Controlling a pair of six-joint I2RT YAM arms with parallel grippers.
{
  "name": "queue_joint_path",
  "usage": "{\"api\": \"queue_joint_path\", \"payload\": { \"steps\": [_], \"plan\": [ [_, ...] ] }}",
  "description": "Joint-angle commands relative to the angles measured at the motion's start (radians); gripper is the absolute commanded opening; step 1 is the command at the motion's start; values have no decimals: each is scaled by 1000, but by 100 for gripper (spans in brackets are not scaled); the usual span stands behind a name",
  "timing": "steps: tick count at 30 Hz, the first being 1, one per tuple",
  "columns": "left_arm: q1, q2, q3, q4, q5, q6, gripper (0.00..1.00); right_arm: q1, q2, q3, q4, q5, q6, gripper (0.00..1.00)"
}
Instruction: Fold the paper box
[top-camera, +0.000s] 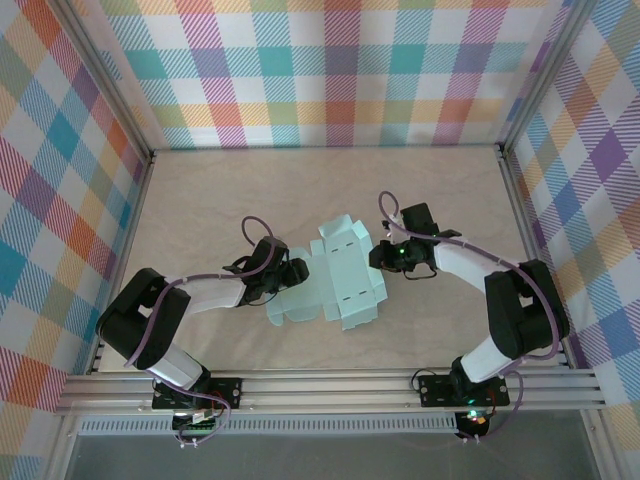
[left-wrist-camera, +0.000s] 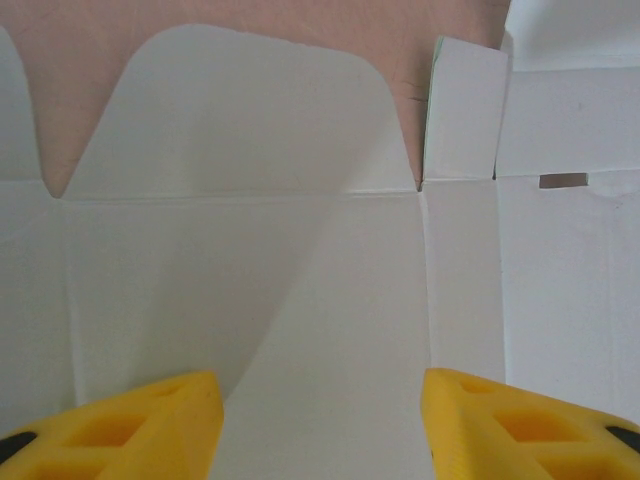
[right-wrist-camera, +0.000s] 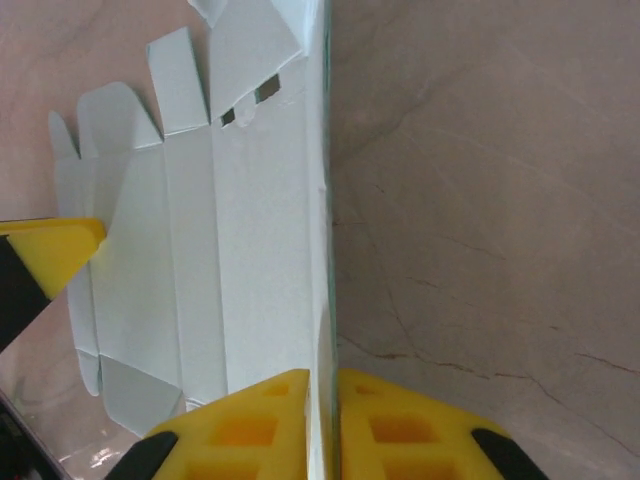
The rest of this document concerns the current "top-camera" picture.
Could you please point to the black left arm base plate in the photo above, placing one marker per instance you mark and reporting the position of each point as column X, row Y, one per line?
column 227, row 392

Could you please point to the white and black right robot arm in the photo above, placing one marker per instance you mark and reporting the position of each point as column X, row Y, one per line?
column 520, row 310

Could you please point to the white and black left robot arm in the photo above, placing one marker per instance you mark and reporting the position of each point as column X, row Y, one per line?
column 145, row 325

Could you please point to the control board with green terminal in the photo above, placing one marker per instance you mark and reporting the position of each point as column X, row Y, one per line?
column 197, row 425

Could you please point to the light teal paper box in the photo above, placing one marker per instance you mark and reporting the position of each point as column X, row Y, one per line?
column 345, row 270

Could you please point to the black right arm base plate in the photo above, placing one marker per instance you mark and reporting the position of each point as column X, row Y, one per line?
column 435, row 390

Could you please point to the aluminium frame post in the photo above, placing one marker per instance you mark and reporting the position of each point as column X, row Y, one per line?
column 106, row 75
column 545, row 75

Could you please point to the long aluminium mounting rail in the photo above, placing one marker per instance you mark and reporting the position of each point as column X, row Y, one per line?
column 325, row 390

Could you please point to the aluminium frame leg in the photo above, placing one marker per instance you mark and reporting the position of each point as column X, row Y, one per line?
column 597, row 445
column 62, row 450

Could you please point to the control board with lit LEDs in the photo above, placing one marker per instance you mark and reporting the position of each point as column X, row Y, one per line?
column 475, row 420

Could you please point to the aluminium side rail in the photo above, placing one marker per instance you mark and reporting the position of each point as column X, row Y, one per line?
column 131, row 225
column 521, row 220

